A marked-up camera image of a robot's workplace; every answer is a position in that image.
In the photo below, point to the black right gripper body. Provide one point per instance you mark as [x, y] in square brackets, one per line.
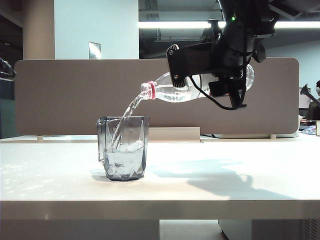
[237, 50]

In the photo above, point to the white ceiling light strip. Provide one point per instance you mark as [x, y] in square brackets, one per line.
[175, 24]

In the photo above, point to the small beige box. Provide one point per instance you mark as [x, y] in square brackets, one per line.
[318, 128]

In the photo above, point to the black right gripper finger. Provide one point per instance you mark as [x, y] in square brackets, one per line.
[192, 60]

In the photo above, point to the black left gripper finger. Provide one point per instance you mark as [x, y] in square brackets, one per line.
[7, 68]

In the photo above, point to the clear red-label water bottle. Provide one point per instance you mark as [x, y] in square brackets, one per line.
[172, 95]

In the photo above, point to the seated person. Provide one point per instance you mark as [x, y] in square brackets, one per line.
[315, 110]

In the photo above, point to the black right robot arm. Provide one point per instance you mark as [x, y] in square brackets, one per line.
[250, 12]

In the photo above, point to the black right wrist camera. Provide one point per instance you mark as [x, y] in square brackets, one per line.
[220, 88]

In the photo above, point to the clear faceted glass mug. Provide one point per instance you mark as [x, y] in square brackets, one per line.
[125, 160]

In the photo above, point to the brown desk divider panel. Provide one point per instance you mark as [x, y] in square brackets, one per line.
[75, 100]

